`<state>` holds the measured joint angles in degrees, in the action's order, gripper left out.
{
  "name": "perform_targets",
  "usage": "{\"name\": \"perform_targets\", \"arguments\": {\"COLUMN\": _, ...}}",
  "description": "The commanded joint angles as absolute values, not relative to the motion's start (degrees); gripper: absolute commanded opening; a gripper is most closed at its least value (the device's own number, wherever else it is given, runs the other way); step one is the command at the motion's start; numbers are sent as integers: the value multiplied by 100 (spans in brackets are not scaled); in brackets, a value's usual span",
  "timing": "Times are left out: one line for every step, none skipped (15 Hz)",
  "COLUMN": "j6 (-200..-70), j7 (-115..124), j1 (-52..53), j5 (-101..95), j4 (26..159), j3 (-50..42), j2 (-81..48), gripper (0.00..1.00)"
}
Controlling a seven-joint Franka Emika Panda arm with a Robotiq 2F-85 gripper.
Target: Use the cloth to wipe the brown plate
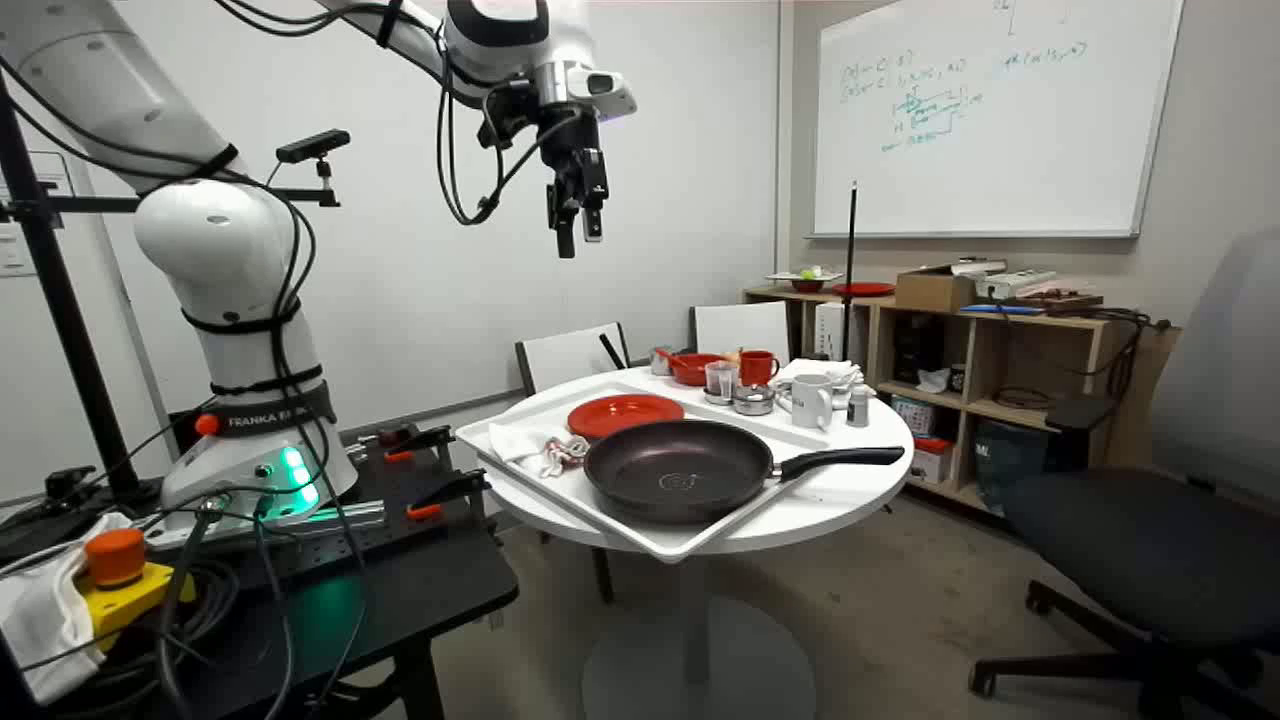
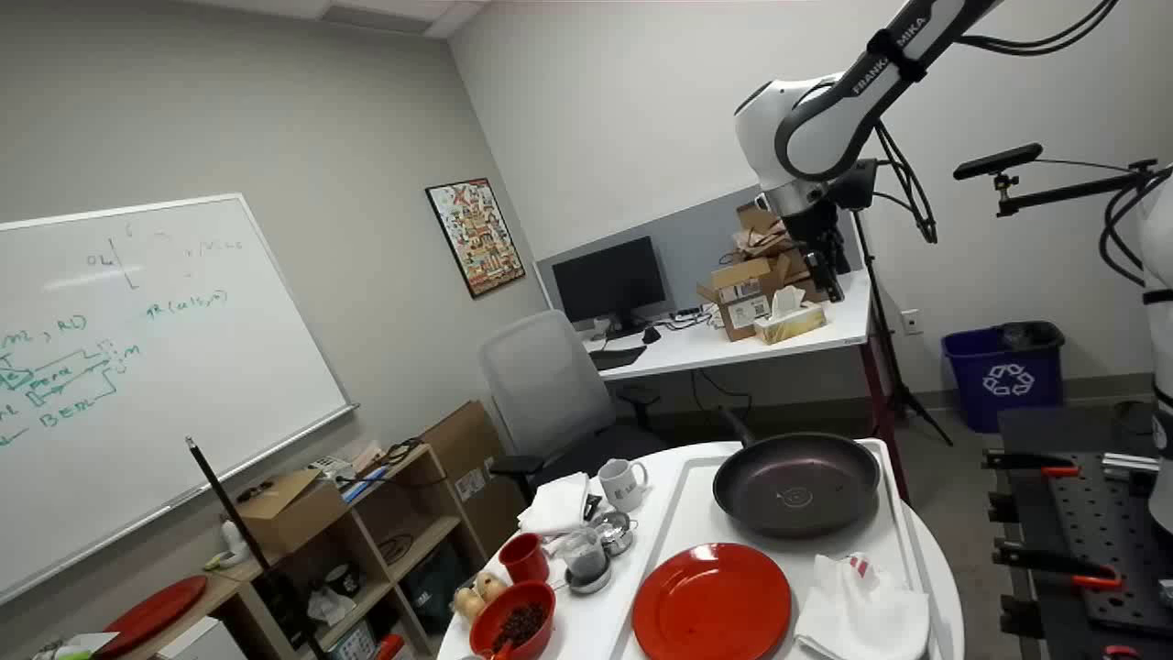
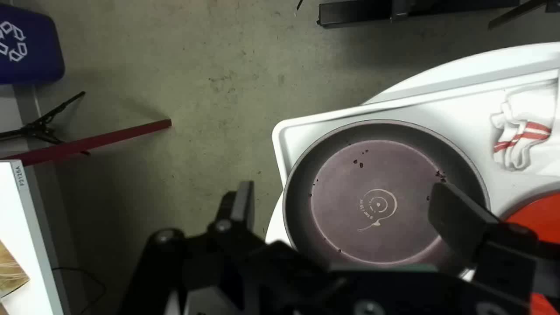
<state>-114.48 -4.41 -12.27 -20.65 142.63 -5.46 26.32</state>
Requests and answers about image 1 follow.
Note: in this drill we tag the wall whiteboard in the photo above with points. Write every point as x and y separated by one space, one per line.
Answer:
1014 134

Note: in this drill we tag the wooden shelf unit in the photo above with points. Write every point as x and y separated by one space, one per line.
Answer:
1055 346

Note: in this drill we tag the clear plastic measuring cup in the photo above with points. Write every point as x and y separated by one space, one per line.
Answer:
718 385

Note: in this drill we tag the black camera on stand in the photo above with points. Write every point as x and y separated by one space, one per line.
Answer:
312 147

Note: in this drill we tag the orange yellow emergency stop button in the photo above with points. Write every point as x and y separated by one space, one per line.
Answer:
118 560

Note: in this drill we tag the red lidded white container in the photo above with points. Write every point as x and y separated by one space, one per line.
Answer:
932 461

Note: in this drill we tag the round white pedestal table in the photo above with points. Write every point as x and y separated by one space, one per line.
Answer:
854 484

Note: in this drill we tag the thin black pole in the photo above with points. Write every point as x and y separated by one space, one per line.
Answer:
854 264

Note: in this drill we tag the red cup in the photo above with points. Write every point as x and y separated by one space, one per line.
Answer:
758 368

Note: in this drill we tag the black robot cart table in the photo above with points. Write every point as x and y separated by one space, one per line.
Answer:
425 585

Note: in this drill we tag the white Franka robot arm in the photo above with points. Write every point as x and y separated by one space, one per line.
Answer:
226 243

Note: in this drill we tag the crumpled white rag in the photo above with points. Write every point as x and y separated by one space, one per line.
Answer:
42 626

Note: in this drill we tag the black frying pan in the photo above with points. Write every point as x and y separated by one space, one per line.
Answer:
675 474

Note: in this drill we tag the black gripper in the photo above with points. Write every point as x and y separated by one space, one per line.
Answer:
578 160

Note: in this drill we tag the red plate on shelf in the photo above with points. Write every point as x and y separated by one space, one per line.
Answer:
866 289

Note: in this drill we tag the black orange clamp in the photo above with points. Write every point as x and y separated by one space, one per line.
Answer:
425 511
402 459

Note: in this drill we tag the red bowl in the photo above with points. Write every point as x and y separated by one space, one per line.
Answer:
694 368

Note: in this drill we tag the white rectangular tray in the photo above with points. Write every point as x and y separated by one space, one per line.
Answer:
545 484

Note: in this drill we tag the black metal camera stand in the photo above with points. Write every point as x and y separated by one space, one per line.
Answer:
53 280

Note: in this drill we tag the white printed mug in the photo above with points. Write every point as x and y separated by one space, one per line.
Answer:
808 403

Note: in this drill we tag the red-brown round plate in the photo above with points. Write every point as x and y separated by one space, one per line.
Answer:
623 415

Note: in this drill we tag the dark blue storage bin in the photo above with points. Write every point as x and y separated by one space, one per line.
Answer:
1010 466

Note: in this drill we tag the small silver shaker can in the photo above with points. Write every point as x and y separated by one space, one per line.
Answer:
858 410

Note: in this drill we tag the plain white folding chair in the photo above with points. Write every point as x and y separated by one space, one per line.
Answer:
742 330

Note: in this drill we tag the grey black office chair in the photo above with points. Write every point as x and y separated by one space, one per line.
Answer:
1145 545

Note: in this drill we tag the plain white towel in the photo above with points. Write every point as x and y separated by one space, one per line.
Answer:
822 368

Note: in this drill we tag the cardboard box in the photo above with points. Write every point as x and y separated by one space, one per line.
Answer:
932 289

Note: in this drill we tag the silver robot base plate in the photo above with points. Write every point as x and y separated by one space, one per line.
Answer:
348 519

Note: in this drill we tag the small dark bowl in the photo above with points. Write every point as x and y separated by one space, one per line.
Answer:
808 280

